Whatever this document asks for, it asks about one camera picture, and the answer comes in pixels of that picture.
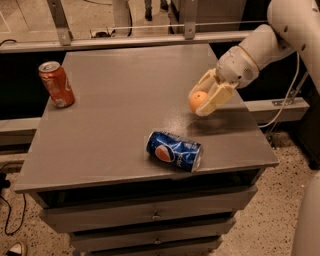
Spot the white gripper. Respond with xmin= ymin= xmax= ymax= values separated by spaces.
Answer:
xmin=188 ymin=46 xmax=259 ymax=116

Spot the orange fruit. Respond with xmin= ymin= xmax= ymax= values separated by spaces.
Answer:
xmin=189 ymin=91 xmax=207 ymax=112

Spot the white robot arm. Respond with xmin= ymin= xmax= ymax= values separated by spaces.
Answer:
xmin=190 ymin=0 xmax=320 ymax=256

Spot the blue pepsi can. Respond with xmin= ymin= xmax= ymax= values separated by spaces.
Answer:
xmin=146 ymin=131 xmax=203 ymax=172

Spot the red coca-cola can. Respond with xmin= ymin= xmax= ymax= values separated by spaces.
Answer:
xmin=38 ymin=61 xmax=75 ymax=108

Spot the floor power outlet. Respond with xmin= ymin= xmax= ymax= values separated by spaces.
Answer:
xmin=90 ymin=30 xmax=111 ymax=38

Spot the middle grey drawer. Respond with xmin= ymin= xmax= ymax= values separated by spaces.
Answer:
xmin=71 ymin=214 xmax=235 ymax=252

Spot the grey drawer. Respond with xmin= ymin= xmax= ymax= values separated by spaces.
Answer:
xmin=84 ymin=235 xmax=224 ymax=256
xmin=40 ymin=185 xmax=257 ymax=233
xmin=71 ymin=214 xmax=235 ymax=252

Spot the grey drawer cabinet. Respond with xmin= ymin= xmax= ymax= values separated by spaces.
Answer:
xmin=14 ymin=43 xmax=280 ymax=256

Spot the top grey drawer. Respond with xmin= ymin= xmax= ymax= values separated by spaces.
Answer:
xmin=40 ymin=185 xmax=257 ymax=233

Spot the bottom grey drawer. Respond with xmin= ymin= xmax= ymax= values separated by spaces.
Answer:
xmin=84 ymin=235 xmax=224 ymax=256

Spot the white shoe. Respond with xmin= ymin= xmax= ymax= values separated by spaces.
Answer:
xmin=5 ymin=242 xmax=27 ymax=256

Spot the white cable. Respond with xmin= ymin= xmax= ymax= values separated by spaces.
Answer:
xmin=258 ymin=49 xmax=301 ymax=129

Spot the grey metal rail frame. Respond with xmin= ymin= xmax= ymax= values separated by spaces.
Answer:
xmin=0 ymin=0 xmax=266 ymax=54

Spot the black floor cable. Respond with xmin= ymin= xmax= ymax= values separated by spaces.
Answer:
xmin=0 ymin=162 xmax=27 ymax=237

